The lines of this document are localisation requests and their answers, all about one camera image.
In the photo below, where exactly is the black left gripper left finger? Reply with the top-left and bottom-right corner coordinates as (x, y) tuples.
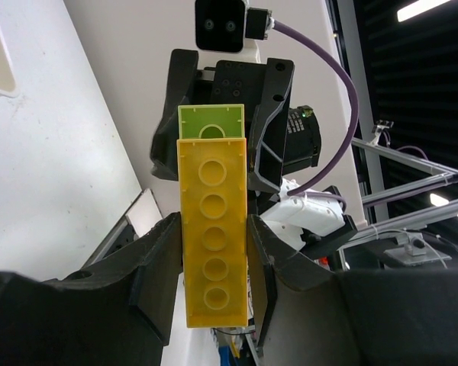
(0, 213), (182, 365)

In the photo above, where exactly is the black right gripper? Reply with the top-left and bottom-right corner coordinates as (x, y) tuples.
(150, 49), (308, 193)

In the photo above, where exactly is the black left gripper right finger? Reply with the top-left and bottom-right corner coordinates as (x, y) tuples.
(247, 215), (458, 365)

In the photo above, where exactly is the yellow long lego plate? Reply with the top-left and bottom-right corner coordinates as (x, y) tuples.
(177, 137), (248, 328)

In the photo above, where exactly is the light green square lego brick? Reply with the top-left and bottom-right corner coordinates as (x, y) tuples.
(178, 104), (245, 140)

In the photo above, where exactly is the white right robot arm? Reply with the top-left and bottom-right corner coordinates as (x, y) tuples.
(150, 49), (356, 259)

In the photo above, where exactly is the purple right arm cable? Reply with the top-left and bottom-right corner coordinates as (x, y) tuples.
(269, 18), (362, 199)

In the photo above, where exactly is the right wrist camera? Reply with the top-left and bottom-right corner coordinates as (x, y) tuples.
(195, 0), (274, 68)

